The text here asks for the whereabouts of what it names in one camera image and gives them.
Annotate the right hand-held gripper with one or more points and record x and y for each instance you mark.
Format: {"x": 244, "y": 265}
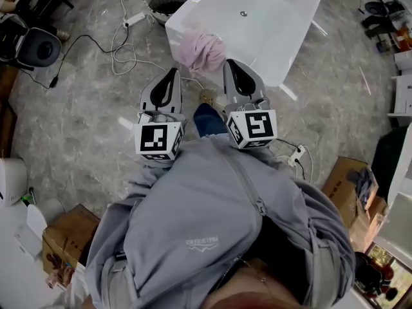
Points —
{"x": 257, "y": 127}

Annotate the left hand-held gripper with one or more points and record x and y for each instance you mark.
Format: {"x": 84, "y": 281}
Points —
{"x": 154, "y": 140}

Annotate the pink cloth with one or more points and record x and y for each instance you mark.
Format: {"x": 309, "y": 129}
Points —
{"x": 202, "y": 51}

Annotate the grey ribbed basket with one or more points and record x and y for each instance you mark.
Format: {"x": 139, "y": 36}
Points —
{"x": 167, "y": 0}

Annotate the person's right forearm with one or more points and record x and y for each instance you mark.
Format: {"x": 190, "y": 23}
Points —
{"x": 270, "y": 163}

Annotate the person's left forearm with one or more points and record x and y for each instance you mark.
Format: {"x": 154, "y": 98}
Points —
{"x": 151, "y": 177}

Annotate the white bathtub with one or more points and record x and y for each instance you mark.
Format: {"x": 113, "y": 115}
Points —
{"x": 257, "y": 37}

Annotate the person's beige shoe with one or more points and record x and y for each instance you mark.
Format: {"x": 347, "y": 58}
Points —
{"x": 206, "y": 96}

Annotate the person's blue trouser leg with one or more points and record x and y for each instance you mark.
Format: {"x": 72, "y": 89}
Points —
{"x": 208, "y": 121}

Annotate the white power strip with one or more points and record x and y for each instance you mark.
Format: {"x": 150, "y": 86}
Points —
{"x": 296, "y": 154}
{"x": 135, "y": 19}

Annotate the person's grey jacket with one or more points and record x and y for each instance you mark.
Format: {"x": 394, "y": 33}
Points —
{"x": 199, "y": 224}

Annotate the black grey round appliance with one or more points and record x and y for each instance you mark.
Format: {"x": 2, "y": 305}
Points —
{"x": 35, "y": 48}

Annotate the open cardboard box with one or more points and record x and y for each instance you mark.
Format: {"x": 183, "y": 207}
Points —
{"x": 347, "y": 188}

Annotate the black equipment pile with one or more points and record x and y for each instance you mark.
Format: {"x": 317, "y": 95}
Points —
{"x": 383, "y": 16}

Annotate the white shelf unit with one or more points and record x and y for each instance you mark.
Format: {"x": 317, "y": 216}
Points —
{"x": 402, "y": 89}

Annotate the closed brown cardboard box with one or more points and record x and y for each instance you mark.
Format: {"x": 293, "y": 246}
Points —
{"x": 69, "y": 233}

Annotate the white round bin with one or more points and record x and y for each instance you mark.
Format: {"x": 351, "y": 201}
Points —
{"x": 11, "y": 180}

